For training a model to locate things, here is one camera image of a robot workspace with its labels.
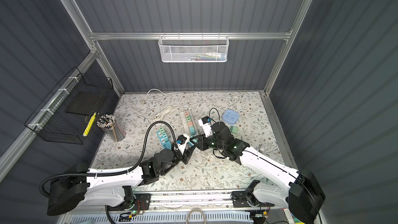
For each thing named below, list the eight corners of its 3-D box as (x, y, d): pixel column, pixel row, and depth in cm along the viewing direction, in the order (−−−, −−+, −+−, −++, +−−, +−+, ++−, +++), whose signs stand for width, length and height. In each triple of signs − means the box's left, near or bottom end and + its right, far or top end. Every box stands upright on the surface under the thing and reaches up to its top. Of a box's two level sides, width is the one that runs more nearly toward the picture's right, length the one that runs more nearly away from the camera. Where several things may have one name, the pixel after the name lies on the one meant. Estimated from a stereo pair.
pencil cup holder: (110, 141, 96) (94, 126, 82) (114, 130, 102) (100, 114, 87) (123, 141, 96) (109, 126, 82) (127, 130, 102) (114, 114, 87)
